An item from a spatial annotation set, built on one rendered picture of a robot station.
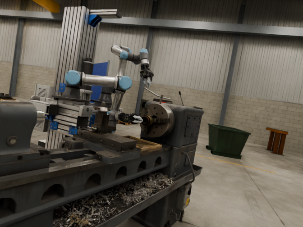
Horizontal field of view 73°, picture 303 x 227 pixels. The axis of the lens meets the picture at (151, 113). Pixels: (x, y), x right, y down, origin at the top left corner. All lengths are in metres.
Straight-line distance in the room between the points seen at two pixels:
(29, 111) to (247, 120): 11.53
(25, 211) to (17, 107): 0.43
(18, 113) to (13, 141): 0.12
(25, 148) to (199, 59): 11.60
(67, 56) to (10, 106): 1.30
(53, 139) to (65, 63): 0.77
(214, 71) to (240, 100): 2.10
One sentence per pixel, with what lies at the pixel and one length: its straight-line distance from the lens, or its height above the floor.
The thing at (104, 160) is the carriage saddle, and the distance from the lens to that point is 1.18.
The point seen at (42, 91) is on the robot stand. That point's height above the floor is 1.16.
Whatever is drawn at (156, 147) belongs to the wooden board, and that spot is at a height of 0.89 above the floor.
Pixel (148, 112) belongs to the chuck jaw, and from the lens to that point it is 1.81.
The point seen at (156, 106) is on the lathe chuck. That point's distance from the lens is 1.85.
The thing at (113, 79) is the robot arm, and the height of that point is 1.38.
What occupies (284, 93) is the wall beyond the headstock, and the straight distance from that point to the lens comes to 12.59.
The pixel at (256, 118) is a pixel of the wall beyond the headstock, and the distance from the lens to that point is 12.15.
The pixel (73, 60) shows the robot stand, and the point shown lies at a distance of 2.16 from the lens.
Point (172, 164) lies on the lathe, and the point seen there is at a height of 0.70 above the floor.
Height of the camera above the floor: 1.24
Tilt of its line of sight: 3 degrees down
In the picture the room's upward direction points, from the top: 10 degrees clockwise
